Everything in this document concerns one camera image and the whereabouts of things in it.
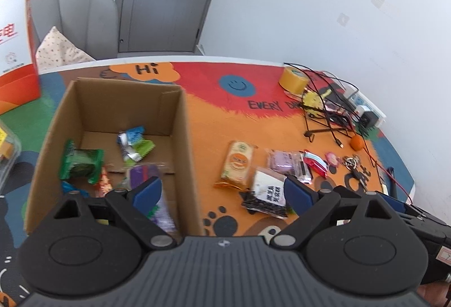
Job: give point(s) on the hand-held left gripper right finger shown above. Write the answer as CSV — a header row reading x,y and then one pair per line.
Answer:
x,y
299,196

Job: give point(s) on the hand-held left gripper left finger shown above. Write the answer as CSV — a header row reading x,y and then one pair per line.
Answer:
x,y
146,193

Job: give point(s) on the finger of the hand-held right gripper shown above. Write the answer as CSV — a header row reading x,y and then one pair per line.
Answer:
x,y
398,203

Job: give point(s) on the long purple snack packet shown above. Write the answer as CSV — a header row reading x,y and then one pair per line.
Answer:
x,y
141,174

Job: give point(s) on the black white snack packet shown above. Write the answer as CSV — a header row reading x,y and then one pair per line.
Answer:
x,y
267,192

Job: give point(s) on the pale purple snack packet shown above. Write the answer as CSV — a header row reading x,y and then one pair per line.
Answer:
x,y
285,164

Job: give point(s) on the red white snack packet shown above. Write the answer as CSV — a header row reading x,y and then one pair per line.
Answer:
x,y
315,162

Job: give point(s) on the green silver candy packet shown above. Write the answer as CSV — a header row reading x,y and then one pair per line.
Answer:
x,y
139,151

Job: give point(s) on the orange red snack packet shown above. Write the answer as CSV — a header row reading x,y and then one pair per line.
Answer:
x,y
104,183

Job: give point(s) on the blue silver candy packet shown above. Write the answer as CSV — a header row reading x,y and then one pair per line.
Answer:
x,y
132,136

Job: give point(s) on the yellow smiley cake packet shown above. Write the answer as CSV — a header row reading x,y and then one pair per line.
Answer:
x,y
236,166

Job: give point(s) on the large green snack packet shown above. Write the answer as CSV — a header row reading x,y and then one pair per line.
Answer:
x,y
82,162

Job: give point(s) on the cardboard box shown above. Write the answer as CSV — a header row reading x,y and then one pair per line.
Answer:
x,y
112,116

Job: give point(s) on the bunch of keys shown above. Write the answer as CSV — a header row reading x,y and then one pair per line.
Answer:
x,y
356,169

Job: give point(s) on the small orange fruit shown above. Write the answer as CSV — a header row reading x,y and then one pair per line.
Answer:
x,y
357,143

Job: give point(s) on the black charger adapter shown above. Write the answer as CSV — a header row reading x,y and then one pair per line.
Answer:
x,y
368,119

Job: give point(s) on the yellow plush toy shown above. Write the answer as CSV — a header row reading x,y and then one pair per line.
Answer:
x,y
313,100

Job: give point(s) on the white power strip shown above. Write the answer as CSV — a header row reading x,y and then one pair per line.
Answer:
x,y
373,106

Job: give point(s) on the yellow tape roll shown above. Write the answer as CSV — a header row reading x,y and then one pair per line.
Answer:
x,y
292,81

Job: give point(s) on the colourful printed table mat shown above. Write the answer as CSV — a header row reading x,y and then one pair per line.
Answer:
x,y
225,102

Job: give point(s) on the clear plastic clamshell container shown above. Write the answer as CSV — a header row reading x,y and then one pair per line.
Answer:
x,y
8,151

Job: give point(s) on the polka dot cushion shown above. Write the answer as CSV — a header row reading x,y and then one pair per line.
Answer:
x,y
60,53

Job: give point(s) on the grey chair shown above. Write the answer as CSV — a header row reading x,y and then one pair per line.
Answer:
x,y
81,14

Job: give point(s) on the orange white paper bag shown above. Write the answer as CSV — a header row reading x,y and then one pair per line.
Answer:
x,y
16,46

